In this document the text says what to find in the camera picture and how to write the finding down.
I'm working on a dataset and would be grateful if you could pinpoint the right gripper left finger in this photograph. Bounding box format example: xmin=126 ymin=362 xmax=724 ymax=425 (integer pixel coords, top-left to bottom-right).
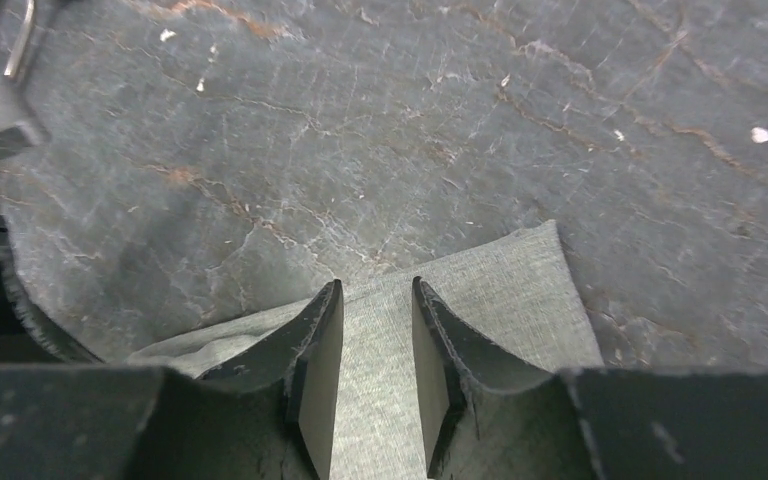
xmin=198 ymin=279 xmax=344 ymax=479

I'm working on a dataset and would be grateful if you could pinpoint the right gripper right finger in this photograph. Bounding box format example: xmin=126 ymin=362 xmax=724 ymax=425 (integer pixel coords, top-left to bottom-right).
xmin=411 ymin=276 xmax=551 ymax=479

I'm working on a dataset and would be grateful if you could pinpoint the grey cloth napkin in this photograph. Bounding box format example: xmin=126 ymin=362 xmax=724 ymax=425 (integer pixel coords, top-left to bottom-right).
xmin=125 ymin=220 xmax=604 ymax=480

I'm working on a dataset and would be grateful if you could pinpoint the silver spoon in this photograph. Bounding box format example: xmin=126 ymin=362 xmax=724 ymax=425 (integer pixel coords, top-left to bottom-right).
xmin=3 ymin=0 xmax=36 ymax=80

